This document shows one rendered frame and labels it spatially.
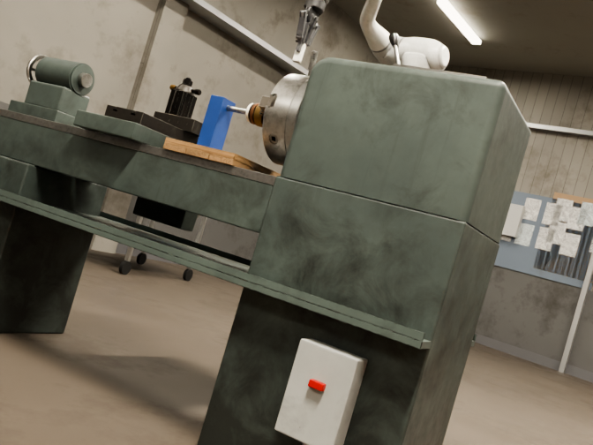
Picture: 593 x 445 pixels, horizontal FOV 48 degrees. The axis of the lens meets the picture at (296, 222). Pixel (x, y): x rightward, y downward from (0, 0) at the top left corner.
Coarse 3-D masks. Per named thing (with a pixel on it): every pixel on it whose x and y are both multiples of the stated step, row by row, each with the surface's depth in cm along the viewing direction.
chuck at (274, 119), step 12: (288, 84) 215; (300, 84) 214; (288, 96) 212; (276, 108) 213; (288, 108) 211; (264, 120) 215; (276, 120) 212; (264, 132) 216; (276, 132) 213; (264, 144) 219; (276, 144) 216; (276, 156) 220
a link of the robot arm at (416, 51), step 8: (408, 40) 273; (416, 40) 271; (424, 40) 269; (432, 40) 269; (400, 48) 274; (408, 48) 271; (416, 48) 269; (424, 48) 267; (432, 48) 266; (440, 48) 266; (400, 56) 274; (408, 56) 270; (416, 56) 268; (424, 56) 267; (432, 56) 265; (440, 56) 265; (448, 56) 271; (408, 64) 270; (416, 64) 268; (424, 64) 267; (432, 64) 267; (440, 64) 267
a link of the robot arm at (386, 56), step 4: (400, 40) 276; (388, 48) 275; (392, 48) 276; (372, 52) 280; (376, 52) 277; (380, 52) 276; (384, 52) 276; (388, 52) 276; (392, 52) 276; (376, 56) 280; (380, 56) 279; (384, 56) 278; (388, 56) 277; (392, 56) 276; (380, 60) 282; (384, 60) 281; (388, 60) 278; (392, 60) 277; (388, 64) 282; (392, 64) 280
